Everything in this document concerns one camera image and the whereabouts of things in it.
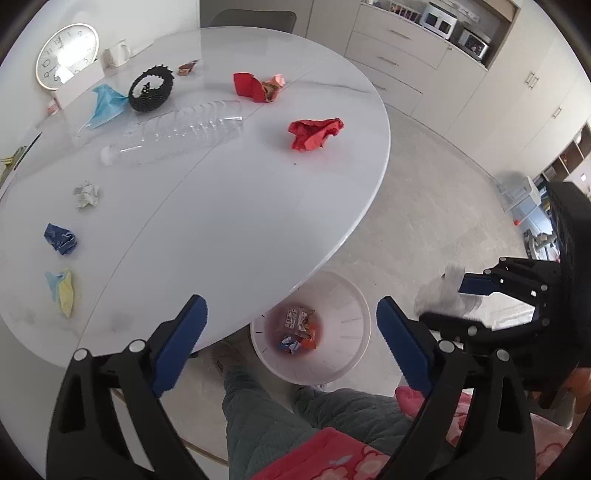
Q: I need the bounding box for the white tissue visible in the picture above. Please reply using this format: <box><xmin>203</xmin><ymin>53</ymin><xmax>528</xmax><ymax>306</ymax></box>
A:
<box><xmin>414</xmin><ymin>264</ymin><xmax>483</xmax><ymax>321</ymax></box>

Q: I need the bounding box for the beige drawer cabinet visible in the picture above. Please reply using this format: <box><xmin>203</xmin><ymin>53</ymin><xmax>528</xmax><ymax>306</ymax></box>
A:
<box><xmin>344</xmin><ymin>2</ymin><xmax>488</xmax><ymax>118</ymax></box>

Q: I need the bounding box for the round white wall clock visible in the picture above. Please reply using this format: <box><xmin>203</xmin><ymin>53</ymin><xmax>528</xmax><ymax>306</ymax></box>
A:
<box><xmin>36</xmin><ymin>23</ymin><xmax>100</xmax><ymax>90</ymax></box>

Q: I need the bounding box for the person's right leg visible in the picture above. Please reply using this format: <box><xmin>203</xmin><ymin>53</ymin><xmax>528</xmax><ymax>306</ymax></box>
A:
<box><xmin>293</xmin><ymin>387</ymin><xmax>419</xmax><ymax>455</ymax></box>

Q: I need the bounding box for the pink slipper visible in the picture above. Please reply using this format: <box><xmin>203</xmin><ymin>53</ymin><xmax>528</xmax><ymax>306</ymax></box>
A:
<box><xmin>394</xmin><ymin>385</ymin><xmax>431</xmax><ymax>418</ymax></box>

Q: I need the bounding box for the open cubby shelf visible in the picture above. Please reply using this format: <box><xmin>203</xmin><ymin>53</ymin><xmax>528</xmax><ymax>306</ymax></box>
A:
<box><xmin>533</xmin><ymin>122</ymin><xmax>591</xmax><ymax>199</ymax></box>

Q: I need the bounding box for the tall beige cupboard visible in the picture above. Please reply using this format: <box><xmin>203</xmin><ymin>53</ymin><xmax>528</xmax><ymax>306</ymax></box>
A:
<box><xmin>445</xmin><ymin>14</ymin><xmax>591</xmax><ymax>185</ymax></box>

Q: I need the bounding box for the clear plastic bottle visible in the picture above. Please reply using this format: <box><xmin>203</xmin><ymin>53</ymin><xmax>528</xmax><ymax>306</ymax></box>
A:
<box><xmin>100</xmin><ymin>100</ymin><xmax>245</xmax><ymax>166</ymax></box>

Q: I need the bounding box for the person's left leg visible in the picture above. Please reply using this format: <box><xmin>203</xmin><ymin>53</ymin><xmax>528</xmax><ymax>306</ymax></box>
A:
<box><xmin>222</xmin><ymin>364</ymin><xmax>324</xmax><ymax>480</ymax></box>

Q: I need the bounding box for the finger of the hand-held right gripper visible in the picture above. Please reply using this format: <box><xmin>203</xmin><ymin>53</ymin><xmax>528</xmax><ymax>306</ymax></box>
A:
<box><xmin>418</xmin><ymin>311</ymin><xmax>555</xmax><ymax>356</ymax></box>
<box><xmin>458</xmin><ymin>256</ymin><xmax>561</xmax><ymax>324</ymax></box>

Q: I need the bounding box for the pink orange crumpled wrapper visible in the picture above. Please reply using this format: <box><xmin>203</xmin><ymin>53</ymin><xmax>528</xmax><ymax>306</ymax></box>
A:
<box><xmin>261</xmin><ymin>74</ymin><xmax>287</xmax><ymax>101</ymax></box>

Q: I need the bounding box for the yellow blue crumpled wrapper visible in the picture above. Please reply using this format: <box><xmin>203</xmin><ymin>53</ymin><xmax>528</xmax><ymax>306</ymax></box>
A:
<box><xmin>45</xmin><ymin>268</ymin><xmax>75</xmax><ymax>319</ymax></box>

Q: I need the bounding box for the white mug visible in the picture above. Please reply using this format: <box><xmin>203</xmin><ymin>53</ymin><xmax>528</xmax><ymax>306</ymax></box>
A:
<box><xmin>102</xmin><ymin>39</ymin><xmax>132</xmax><ymax>70</ymax></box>

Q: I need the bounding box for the blue face mask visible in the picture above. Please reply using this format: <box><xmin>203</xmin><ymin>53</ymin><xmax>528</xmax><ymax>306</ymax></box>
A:
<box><xmin>83</xmin><ymin>84</ymin><xmax>130</xmax><ymax>130</ymax></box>

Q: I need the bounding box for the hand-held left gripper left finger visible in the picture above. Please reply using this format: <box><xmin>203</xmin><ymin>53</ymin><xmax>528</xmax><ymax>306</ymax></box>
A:
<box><xmin>46</xmin><ymin>294</ymin><xmax>208</xmax><ymax>480</ymax></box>

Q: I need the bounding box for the dark blue crumpled wrapper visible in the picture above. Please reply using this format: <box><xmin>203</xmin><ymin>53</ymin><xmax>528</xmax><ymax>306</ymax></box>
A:
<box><xmin>44</xmin><ymin>223</ymin><xmax>78</xmax><ymax>256</ymax></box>

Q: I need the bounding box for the white crumpled paper ball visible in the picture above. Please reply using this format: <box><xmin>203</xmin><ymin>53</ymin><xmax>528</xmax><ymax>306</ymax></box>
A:
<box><xmin>74</xmin><ymin>181</ymin><xmax>100</xmax><ymax>209</ymax></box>

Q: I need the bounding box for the silver toaster oven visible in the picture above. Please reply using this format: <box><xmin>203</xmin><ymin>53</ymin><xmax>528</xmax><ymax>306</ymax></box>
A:
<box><xmin>458</xmin><ymin>28</ymin><xmax>495</xmax><ymax>62</ymax></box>

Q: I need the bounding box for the red crumpled paper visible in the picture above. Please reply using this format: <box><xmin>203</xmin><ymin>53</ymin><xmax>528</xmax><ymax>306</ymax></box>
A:
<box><xmin>233</xmin><ymin>72</ymin><xmax>266</xmax><ymax>103</ymax></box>
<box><xmin>287</xmin><ymin>117</ymin><xmax>345</xmax><ymax>152</ymax></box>

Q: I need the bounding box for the beige slipper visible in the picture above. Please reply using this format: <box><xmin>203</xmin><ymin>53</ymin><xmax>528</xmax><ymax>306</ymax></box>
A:
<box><xmin>211</xmin><ymin>340</ymin><xmax>245</xmax><ymax>377</ymax></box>

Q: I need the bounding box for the white plastic container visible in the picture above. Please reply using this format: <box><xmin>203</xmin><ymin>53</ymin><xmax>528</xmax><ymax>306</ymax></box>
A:
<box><xmin>494</xmin><ymin>172</ymin><xmax>541</xmax><ymax>213</ymax></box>

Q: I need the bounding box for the toaster oven on counter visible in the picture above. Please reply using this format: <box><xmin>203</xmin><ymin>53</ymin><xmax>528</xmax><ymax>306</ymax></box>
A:
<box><xmin>420</xmin><ymin>2</ymin><xmax>459</xmax><ymax>38</ymax></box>

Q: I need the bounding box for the person's leg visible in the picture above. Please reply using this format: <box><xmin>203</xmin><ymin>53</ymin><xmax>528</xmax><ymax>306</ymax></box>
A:
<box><xmin>222</xmin><ymin>364</ymin><xmax>324</xmax><ymax>480</ymax></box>
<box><xmin>293</xmin><ymin>387</ymin><xmax>419</xmax><ymax>455</ymax></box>

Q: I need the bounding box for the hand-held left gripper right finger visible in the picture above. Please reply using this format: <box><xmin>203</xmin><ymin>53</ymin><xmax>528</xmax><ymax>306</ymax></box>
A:
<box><xmin>376</xmin><ymin>295</ymin><xmax>536</xmax><ymax>480</ymax></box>

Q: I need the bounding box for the black beaded ring basket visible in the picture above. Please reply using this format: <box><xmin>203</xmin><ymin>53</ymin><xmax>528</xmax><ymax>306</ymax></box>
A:
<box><xmin>128</xmin><ymin>65</ymin><xmax>175</xmax><ymax>113</ymax></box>

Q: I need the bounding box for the white plastic waste bin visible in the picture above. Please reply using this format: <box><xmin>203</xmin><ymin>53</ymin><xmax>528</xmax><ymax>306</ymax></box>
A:
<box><xmin>250</xmin><ymin>270</ymin><xmax>372</xmax><ymax>385</ymax></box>

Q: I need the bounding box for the white printed wrapper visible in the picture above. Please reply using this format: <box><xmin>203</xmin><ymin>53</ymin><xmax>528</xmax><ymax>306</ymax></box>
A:
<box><xmin>284</xmin><ymin>308</ymin><xmax>311</xmax><ymax>330</ymax></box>

